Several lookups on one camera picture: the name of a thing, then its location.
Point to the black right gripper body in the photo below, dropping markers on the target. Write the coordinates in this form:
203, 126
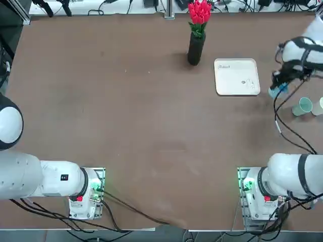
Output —
295, 71

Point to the small blue cup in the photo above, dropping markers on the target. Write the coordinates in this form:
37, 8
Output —
273, 93

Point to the small green cup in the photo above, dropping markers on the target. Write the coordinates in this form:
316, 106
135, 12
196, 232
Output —
301, 107

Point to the small white cup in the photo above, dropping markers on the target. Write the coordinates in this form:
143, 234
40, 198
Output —
318, 107

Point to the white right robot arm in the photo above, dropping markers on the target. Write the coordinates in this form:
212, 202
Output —
280, 174

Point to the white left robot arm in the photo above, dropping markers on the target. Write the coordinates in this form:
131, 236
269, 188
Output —
20, 176

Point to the white tray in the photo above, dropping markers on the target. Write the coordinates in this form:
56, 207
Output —
237, 75

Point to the black power adapter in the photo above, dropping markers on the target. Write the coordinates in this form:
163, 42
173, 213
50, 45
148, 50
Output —
181, 3
151, 2

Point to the black cylindrical vase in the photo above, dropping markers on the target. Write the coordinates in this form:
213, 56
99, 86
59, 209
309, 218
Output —
195, 53

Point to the red tulip bouquet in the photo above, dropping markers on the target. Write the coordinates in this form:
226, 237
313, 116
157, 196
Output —
199, 12

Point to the aluminium frame profile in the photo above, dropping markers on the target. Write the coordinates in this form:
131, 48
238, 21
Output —
21, 15

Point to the aluminium frame post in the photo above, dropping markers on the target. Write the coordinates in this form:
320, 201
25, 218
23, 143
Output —
169, 10

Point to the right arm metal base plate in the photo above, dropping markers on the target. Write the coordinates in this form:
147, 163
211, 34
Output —
248, 224

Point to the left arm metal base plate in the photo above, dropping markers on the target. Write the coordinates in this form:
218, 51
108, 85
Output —
102, 174

